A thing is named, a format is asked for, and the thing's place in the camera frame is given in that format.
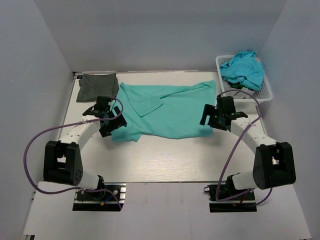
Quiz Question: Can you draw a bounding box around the teal green t-shirt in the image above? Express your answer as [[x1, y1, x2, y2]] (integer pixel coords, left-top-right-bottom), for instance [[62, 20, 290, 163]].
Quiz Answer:
[[112, 80, 216, 143]]

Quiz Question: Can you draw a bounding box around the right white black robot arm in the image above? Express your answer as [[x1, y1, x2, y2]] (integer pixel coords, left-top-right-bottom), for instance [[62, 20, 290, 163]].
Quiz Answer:
[[200, 96, 297, 200]]

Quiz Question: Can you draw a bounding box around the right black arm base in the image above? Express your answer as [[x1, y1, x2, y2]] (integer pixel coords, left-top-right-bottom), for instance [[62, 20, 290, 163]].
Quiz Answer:
[[203, 183, 258, 214]]

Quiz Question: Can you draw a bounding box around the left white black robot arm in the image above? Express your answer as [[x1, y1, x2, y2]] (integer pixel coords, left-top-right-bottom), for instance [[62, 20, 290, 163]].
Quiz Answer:
[[43, 96, 127, 200]]

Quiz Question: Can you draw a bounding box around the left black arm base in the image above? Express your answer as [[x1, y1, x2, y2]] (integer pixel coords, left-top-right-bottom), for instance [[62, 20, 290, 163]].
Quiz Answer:
[[72, 183, 127, 212]]

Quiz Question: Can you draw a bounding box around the folded dark grey t-shirt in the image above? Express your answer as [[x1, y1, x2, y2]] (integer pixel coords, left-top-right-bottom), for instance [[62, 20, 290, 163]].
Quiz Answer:
[[76, 73, 119, 103]]

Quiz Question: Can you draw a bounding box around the grey white cloth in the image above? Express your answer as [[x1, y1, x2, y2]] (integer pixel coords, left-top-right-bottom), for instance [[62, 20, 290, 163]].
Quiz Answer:
[[223, 81, 255, 99]]

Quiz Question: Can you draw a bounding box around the dark green cloth in basket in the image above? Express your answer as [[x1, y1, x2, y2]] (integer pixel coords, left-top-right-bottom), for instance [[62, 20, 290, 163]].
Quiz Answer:
[[231, 84, 244, 90]]

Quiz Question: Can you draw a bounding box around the white plastic basket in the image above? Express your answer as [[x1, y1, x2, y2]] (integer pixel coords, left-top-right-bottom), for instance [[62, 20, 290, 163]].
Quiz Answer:
[[215, 55, 273, 103]]

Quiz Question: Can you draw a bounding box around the light blue t-shirt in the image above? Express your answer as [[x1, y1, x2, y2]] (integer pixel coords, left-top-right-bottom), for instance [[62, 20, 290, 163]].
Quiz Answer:
[[219, 50, 265, 92]]

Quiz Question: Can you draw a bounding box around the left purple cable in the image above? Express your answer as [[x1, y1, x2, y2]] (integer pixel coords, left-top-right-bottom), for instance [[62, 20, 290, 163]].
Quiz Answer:
[[23, 97, 125, 211]]

